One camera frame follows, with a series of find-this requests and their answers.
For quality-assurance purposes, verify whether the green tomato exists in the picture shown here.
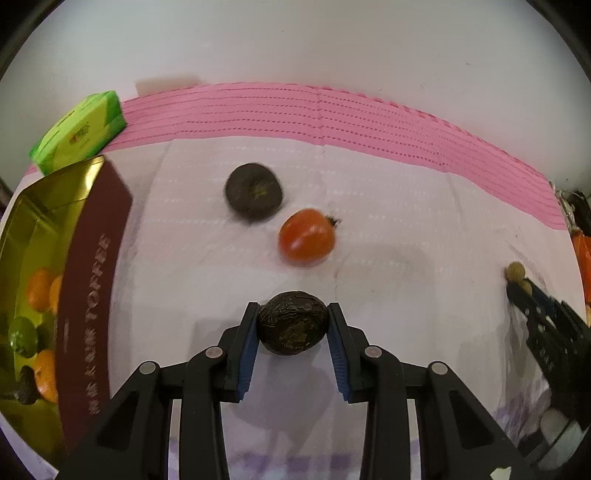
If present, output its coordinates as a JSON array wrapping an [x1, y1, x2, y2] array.
[[10, 316, 40, 358]]

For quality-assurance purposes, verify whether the yellow-orange citrus fruit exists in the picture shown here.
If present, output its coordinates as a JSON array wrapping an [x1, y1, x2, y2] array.
[[33, 349, 60, 404]]

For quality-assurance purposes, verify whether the smooth dark round fruit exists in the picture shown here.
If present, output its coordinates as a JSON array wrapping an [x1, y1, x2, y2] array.
[[224, 162, 283, 223]]

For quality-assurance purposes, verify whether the small red tomato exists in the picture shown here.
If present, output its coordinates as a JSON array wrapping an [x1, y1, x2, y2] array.
[[278, 209, 341, 267]]

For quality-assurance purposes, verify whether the white paper towel sheet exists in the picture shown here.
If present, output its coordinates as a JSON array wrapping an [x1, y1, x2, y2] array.
[[106, 136, 583, 416]]

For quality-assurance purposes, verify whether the pink foam mat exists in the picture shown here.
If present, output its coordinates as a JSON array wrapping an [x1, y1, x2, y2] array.
[[23, 83, 568, 230]]

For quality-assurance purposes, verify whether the green tissue pack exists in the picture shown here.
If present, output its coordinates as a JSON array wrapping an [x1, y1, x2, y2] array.
[[29, 90, 127, 176]]

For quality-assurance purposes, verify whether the orange citrus fruit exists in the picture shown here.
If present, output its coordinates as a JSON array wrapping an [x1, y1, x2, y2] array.
[[25, 269, 55, 311]]

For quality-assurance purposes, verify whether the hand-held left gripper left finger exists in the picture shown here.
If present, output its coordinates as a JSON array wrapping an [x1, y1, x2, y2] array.
[[60, 302, 260, 480]]

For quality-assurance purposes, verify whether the maroon and gold box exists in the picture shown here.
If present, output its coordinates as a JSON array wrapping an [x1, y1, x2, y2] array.
[[0, 155, 134, 472]]

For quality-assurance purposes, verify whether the orange packet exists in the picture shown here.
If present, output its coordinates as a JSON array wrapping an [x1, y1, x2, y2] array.
[[571, 233, 591, 305]]

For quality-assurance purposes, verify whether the wrinkled dark round fruit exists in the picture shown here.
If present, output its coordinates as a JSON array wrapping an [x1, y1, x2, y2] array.
[[257, 290, 331, 356]]

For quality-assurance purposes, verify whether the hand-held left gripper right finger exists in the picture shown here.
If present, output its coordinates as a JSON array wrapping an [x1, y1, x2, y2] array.
[[327, 302, 539, 480]]

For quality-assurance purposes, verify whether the dark cluttered item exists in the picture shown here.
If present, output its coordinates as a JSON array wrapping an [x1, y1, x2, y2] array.
[[551, 182, 591, 232]]

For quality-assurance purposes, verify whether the small dark dried fruit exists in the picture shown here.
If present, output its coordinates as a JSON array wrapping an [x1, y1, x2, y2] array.
[[11, 367, 38, 406]]

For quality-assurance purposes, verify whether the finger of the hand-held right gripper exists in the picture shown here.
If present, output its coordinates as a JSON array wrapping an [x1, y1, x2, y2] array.
[[526, 281, 572, 320], [507, 284, 540, 325]]

